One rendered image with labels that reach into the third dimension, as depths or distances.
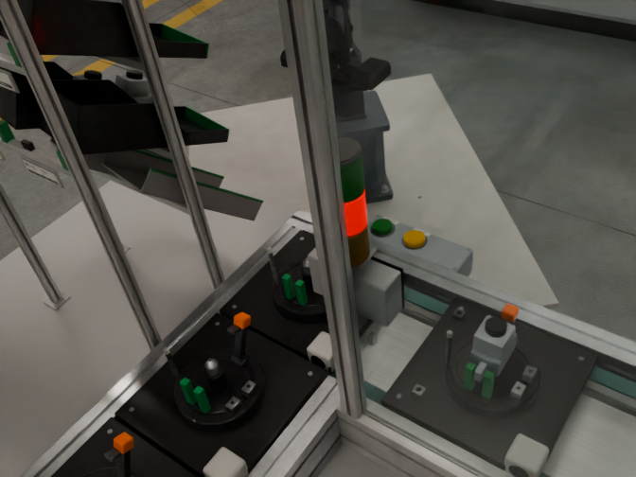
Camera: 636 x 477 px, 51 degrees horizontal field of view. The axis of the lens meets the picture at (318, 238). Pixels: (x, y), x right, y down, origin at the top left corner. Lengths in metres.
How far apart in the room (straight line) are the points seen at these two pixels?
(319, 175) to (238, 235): 0.81
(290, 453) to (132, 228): 0.77
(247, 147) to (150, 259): 0.44
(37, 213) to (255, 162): 1.79
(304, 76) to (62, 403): 0.86
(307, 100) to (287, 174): 1.00
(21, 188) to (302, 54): 2.99
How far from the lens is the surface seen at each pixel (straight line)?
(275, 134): 1.79
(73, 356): 1.38
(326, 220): 0.73
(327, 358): 1.06
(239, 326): 1.03
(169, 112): 1.07
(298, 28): 0.61
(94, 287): 1.49
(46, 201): 3.38
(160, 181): 1.14
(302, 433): 1.02
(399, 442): 1.01
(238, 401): 1.02
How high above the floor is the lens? 1.83
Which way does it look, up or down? 42 degrees down
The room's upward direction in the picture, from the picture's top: 9 degrees counter-clockwise
